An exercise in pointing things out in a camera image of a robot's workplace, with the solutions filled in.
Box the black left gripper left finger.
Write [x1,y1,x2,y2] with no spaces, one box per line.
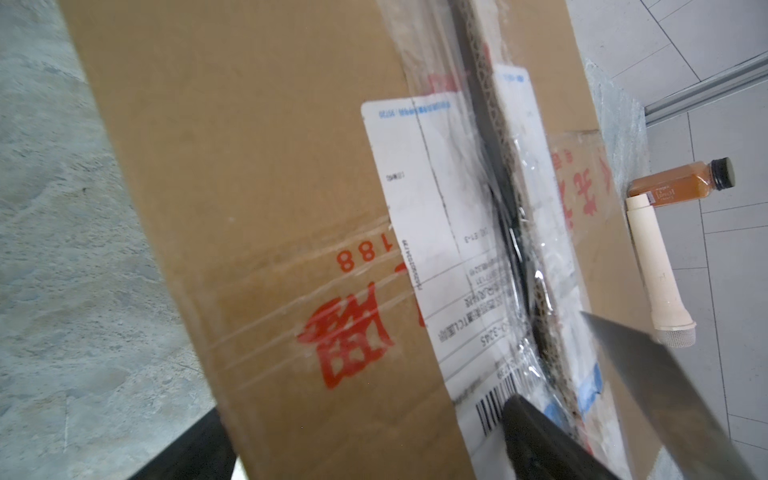
[130,408,237,480]

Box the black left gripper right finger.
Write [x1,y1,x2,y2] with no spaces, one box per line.
[502,394,619,480]

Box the red utility knife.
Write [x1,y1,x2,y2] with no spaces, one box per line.
[583,312,755,479]

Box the brown cardboard express box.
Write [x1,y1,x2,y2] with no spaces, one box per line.
[60,1,660,479]

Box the wooden rolling pin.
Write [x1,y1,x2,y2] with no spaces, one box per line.
[626,194,696,348]

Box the brown spice jar black lid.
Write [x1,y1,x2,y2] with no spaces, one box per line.
[628,157,736,207]

